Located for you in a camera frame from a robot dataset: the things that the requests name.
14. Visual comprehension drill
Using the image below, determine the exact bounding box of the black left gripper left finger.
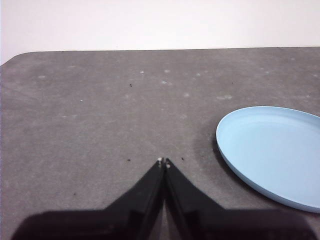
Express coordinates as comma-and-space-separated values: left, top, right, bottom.
9, 156, 166, 240

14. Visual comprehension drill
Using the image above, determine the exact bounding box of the light blue round plate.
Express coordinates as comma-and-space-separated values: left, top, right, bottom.
215, 105, 320, 214

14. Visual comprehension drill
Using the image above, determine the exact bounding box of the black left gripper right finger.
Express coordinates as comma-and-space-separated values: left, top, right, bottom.
163, 157, 318, 240

